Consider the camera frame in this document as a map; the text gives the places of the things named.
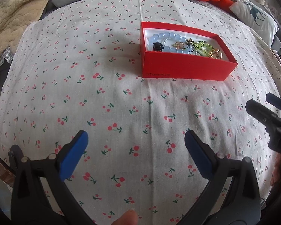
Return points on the cherry print bed sheet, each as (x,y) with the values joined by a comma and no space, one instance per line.
(80,69)

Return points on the beige quilted blanket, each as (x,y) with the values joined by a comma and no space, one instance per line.
(15,16)

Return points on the right hand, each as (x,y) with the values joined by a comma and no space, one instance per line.
(276,174)

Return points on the left hand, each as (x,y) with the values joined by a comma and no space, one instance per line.
(130,217)

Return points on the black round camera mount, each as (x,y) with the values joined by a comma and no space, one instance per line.
(15,156)

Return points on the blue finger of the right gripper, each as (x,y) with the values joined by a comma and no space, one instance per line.
(274,100)
(262,114)

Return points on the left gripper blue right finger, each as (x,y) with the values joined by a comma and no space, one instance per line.
(201,153)

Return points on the red cardboard box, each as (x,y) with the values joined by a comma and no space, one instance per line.
(177,60)

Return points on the gold flower earring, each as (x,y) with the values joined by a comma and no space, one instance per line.
(189,42)

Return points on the white deer print pillow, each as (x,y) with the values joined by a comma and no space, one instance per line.
(256,18)

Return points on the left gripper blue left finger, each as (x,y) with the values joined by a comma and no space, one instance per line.
(71,153)

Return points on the green beaded butterfly charm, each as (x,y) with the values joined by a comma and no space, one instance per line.
(202,48)

